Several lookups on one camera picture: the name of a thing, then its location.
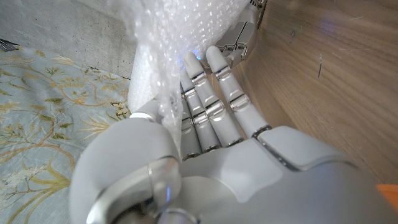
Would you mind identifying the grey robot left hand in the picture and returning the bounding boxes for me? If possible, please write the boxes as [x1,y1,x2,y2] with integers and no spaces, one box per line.
[68,45,398,224]

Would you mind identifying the floral backdrop cloth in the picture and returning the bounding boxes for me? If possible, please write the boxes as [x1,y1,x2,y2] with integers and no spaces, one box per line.
[0,45,137,224]

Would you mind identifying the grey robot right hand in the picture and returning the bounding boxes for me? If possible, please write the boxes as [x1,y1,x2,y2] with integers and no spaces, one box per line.
[214,0,268,68]

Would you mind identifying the orange cup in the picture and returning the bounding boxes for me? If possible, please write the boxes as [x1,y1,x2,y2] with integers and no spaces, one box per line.
[375,183,398,213]

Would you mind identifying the bubble wrap roll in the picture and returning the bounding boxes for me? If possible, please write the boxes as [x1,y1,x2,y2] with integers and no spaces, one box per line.
[105,0,252,156]

